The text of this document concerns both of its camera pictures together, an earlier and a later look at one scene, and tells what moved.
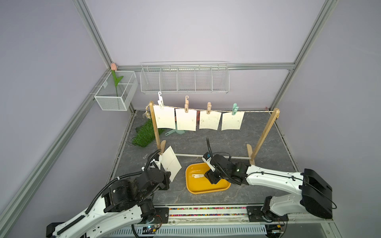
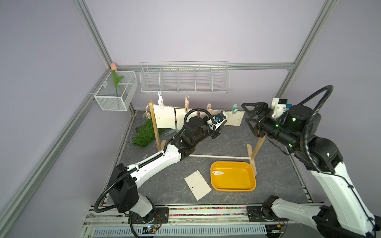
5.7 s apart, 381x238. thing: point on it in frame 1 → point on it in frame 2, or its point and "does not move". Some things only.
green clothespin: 235,108 does not move
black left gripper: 165,185 → 215,134
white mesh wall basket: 127,91 does not move
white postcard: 170,162 → 197,184
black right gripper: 209,176 → 258,131
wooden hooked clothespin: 186,105 does not move
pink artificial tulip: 116,81 does not move
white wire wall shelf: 185,77 does not move
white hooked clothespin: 160,101 does not move
